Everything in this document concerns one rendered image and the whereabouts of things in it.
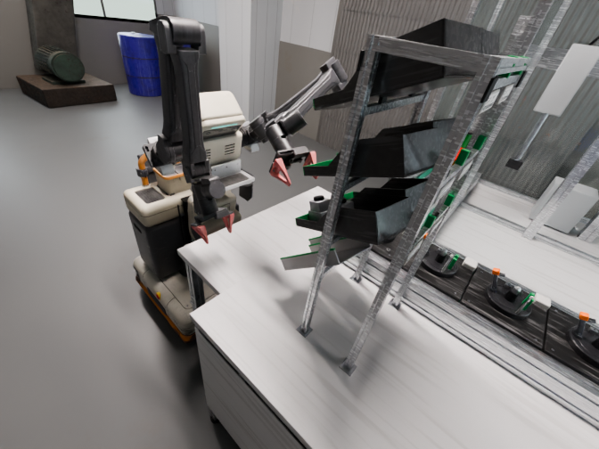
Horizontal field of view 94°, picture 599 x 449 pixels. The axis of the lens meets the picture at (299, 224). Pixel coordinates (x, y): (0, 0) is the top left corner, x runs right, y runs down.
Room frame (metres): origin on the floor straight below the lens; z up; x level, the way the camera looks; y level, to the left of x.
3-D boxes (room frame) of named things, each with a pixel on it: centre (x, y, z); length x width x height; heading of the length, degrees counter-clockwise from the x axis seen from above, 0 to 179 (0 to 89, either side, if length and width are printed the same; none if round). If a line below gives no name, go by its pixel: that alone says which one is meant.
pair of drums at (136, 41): (6.15, 3.23, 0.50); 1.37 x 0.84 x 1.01; 143
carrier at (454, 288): (0.84, -0.55, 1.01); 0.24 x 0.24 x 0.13; 55
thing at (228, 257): (0.95, -0.08, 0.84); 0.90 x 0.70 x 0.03; 143
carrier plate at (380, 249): (0.98, -0.34, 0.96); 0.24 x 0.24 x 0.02; 55
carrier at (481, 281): (0.69, -0.75, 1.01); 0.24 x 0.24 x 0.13; 55
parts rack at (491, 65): (0.62, -0.23, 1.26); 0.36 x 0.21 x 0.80; 145
